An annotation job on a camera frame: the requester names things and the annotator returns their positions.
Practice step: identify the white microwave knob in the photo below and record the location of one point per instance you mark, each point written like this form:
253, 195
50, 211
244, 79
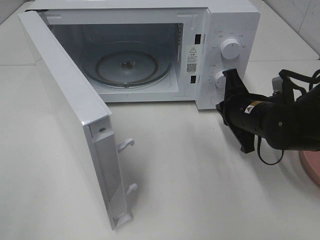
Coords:
220, 80
230, 48

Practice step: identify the white warning label sticker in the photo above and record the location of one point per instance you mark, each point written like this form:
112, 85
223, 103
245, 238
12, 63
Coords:
192, 56

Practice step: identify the upper white microwave knob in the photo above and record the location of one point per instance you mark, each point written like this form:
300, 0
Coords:
230, 48

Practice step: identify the round white door-release button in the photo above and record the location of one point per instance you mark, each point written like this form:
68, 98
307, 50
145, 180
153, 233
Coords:
216, 99

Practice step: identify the lower white microwave knob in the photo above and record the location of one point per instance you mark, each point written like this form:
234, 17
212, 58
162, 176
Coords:
220, 80

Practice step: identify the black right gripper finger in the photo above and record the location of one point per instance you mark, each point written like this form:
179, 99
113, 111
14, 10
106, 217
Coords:
245, 138
233, 83

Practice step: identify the glass microwave turntable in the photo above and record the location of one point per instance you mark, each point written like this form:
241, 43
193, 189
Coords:
126, 64

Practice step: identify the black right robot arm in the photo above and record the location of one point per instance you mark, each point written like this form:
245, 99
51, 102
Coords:
287, 120

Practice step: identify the pink round plate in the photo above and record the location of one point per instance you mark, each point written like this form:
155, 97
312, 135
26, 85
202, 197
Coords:
310, 161

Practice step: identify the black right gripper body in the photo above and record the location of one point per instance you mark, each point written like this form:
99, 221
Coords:
245, 112

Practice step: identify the white microwave door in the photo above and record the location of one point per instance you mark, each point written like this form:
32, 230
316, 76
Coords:
83, 116

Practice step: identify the white microwave oven body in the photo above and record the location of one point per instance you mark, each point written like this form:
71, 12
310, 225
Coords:
80, 25

